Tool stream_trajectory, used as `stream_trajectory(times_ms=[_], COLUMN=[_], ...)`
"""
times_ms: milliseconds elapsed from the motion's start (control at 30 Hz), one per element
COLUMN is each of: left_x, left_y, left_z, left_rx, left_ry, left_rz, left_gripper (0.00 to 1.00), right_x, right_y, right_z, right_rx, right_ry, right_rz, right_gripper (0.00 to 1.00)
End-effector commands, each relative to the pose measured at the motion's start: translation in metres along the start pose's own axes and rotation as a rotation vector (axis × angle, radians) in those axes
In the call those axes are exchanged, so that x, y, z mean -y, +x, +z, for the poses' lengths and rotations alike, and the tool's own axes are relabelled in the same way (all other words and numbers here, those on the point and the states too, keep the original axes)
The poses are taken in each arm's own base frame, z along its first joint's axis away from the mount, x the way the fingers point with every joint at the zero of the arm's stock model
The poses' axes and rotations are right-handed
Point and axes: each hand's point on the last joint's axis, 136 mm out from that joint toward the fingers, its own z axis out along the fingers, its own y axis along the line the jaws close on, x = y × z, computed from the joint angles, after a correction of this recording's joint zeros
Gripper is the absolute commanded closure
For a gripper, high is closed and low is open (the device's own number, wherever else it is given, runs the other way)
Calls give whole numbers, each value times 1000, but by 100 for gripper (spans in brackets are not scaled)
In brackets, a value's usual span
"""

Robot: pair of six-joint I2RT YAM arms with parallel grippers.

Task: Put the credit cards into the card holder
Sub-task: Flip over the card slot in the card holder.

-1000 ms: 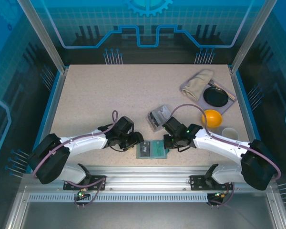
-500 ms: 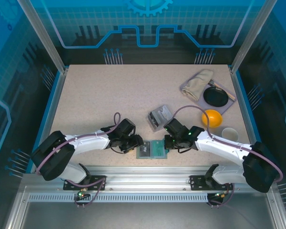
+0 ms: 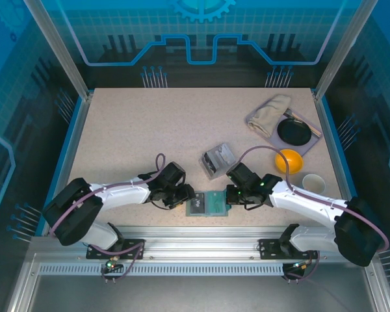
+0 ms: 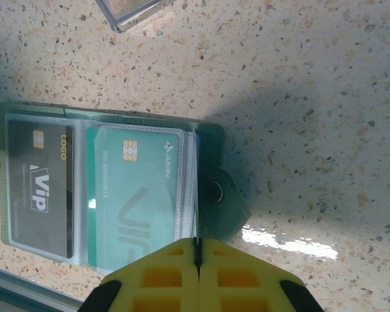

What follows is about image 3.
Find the black VIP credit card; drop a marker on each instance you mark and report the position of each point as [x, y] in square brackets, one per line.
[198, 204]

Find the green card holder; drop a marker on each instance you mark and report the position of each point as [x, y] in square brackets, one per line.
[216, 208]

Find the clear plastic card box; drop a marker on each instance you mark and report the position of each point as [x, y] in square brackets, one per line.
[214, 159]

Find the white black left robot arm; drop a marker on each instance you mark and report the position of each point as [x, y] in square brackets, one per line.
[123, 195]

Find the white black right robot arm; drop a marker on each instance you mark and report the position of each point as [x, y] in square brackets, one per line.
[299, 198]

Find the orange bowl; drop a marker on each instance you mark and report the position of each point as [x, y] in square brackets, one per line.
[289, 161]

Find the white paper cup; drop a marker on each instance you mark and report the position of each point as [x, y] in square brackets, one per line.
[313, 183]

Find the black round plate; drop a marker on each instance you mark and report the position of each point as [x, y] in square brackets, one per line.
[294, 131]

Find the purple rectangular tray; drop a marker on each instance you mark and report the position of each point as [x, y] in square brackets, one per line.
[313, 143]

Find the beige folded cloth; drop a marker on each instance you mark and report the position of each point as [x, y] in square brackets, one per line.
[274, 109]

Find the wooden chopstick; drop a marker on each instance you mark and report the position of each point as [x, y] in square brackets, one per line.
[307, 121]

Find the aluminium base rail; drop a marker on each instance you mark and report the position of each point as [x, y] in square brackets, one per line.
[198, 240]

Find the aluminium lower frame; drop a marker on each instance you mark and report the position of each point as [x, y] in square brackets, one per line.
[198, 292]

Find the aluminium table side rail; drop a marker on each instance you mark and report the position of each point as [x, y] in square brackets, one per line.
[328, 130]
[78, 130]

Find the aluminium frame post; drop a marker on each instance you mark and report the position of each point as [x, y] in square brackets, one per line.
[344, 48]
[61, 55]

